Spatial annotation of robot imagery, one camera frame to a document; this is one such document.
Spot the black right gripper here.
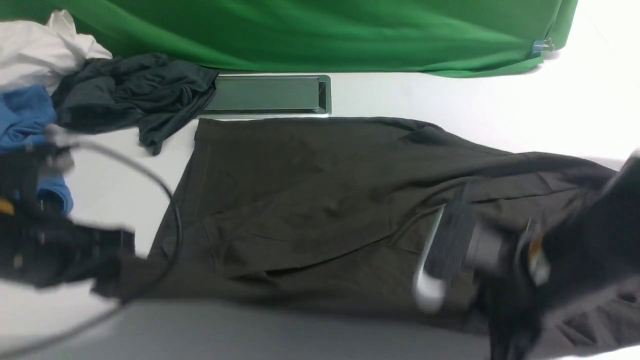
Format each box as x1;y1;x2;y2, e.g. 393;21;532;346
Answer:
413;186;551;313

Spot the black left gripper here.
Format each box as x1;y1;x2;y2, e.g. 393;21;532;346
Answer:
0;145;135;289

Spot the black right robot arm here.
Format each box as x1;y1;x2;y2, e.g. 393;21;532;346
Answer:
413;151;639;324

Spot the blue garment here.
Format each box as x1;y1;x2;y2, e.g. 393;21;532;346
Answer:
0;84;74;215

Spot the dark teal crumpled garment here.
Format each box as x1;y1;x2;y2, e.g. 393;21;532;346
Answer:
51;53;219;157

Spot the white garment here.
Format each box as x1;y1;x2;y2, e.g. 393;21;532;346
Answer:
0;10;113;95

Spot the green backdrop cloth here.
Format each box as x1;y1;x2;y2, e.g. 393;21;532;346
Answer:
1;0;578;78

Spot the blue binder clip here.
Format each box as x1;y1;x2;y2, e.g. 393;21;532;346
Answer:
530;38;556;57

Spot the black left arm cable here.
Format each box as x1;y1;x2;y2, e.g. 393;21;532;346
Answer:
0;140;183;357

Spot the metal table cable hatch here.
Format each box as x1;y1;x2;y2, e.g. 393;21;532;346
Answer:
199;74;332;120

